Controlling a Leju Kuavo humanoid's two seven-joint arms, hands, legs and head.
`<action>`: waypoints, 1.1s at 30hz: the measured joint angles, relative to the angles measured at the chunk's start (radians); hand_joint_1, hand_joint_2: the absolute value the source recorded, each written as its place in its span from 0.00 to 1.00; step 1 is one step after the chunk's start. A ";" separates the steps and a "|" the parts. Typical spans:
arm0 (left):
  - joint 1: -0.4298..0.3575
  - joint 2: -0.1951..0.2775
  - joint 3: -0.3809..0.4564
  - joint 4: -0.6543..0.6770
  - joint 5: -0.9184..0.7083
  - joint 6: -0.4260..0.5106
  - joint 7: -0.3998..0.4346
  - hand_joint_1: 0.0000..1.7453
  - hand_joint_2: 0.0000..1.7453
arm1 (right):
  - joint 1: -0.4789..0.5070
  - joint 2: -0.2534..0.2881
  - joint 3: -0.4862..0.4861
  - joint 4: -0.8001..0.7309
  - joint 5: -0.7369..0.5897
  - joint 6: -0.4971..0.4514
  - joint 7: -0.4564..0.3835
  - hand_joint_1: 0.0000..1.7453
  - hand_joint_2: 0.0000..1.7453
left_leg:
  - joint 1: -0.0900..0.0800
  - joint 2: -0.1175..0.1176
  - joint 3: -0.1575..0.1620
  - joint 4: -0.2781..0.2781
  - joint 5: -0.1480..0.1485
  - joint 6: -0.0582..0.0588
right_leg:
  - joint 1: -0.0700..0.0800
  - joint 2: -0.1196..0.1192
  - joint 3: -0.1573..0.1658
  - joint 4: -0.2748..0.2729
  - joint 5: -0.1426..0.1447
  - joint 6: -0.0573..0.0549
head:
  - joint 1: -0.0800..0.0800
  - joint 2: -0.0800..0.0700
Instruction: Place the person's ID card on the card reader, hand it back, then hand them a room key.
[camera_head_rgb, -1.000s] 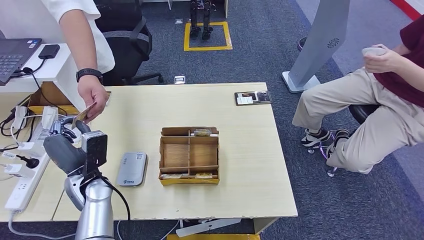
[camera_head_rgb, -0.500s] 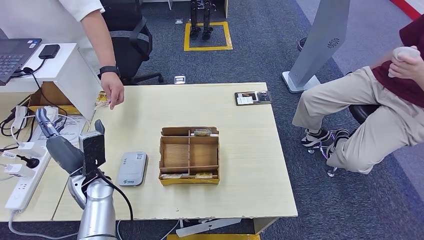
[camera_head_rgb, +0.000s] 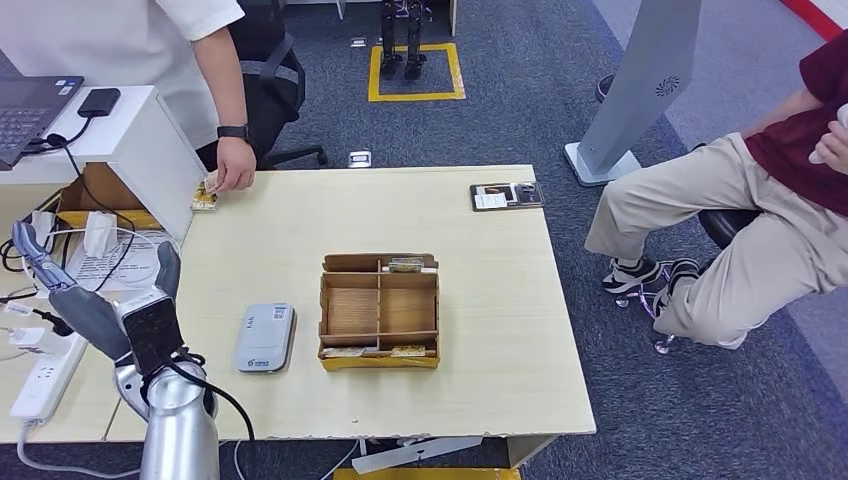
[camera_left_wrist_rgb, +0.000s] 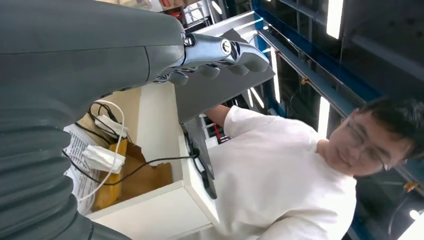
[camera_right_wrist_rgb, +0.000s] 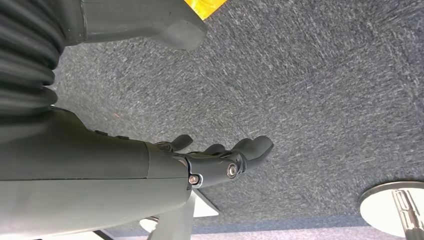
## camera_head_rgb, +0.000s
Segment standing person's left hand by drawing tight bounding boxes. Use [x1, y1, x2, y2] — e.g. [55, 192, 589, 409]
[215, 137, 258, 195]

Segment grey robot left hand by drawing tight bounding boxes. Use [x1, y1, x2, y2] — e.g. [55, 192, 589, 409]
[11, 221, 181, 362]

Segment seated person's left hand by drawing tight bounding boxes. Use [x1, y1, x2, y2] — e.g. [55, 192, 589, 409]
[813, 119, 848, 177]

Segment white handheld controller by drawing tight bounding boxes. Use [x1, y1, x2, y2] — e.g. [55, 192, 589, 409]
[808, 102, 848, 167]

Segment yellow patterned card stack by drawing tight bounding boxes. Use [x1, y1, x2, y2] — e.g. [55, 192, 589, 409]
[190, 184, 221, 213]

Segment brown cardboard organizer box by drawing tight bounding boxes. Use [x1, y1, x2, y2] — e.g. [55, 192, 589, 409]
[317, 252, 442, 372]

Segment seated person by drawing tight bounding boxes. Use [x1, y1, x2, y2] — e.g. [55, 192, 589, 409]
[584, 29, 848, 350]

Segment grey card reader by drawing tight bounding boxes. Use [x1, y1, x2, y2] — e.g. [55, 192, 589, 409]
[233, 303, 297, 375]

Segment standing person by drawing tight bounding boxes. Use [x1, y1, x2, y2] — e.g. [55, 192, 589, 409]
[0, 0, 258, 195]

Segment black plug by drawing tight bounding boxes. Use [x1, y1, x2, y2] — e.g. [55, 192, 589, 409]
[31, 307, 75, 338]

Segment small white charger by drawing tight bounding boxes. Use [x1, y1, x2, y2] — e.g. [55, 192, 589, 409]
[7, 327, 71, 359]

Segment printed paper sheet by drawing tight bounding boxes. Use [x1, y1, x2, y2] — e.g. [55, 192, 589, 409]
[58, 230, 175, 293]

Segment black office chair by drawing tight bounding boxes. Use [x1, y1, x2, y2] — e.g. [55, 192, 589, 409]
[195, 0, 329, 172]

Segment white power adapter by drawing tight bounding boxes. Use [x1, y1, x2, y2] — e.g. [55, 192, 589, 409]
[82, 211, 119, 260]
[26, 211, 58, 256]

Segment white power strip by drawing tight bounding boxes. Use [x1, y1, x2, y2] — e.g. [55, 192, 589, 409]
[7, 291, 107, 425]

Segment white desk riser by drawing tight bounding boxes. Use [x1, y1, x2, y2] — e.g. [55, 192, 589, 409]
[0, 84, 209, 242]

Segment cardboard box with yellow tape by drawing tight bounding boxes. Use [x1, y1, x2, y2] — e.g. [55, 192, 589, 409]
[54, 162, 164, 232]

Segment black stool seat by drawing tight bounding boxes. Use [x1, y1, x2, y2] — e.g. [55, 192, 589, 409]
[698, 208, 763, 250]

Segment black power brick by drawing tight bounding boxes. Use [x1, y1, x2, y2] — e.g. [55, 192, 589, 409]
[76, 87, 123, 119]

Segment yellow floor tape square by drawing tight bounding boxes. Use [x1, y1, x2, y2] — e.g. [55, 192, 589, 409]
[367, 42, 468, 103]

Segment black and white sneaker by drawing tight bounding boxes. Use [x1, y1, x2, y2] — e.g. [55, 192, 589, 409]
[601, 256, 665, 295]
[652, 256, 704, 319]

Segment black robot legs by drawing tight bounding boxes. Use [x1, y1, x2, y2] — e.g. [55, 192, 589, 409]
[378, 0, 429, 81]

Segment grey kiosk stand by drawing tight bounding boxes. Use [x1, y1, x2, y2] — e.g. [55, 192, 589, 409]
[564, 0, 704, 188]

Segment dark grey laptop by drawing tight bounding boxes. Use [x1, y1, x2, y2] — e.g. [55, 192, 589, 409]
[0, 75, 86, 168]

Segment chrome stool caster base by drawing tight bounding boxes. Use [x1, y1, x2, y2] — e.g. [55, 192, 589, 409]
[612, 258, 684, 356]

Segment yellow floor tape strip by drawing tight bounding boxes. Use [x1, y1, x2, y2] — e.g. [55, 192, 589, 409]
[333, 466, 523, 480]

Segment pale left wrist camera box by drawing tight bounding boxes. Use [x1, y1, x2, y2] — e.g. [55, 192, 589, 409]
[112, 287, 188, 378]

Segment white looped cable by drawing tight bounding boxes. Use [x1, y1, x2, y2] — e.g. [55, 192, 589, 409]
[19, 227, 183, 293]

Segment black cable bundle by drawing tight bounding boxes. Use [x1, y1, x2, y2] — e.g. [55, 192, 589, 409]
[0, 218, 71, 306]

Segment grey power strip cable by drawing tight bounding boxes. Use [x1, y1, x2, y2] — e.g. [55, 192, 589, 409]
[14, 423, 144, 480]

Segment black laptop power cable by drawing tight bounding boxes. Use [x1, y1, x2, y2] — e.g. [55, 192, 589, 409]
[19, 115, 137, 294]

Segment white bracket under table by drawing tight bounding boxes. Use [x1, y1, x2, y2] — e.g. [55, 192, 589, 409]
[351, 437, 485, 476]

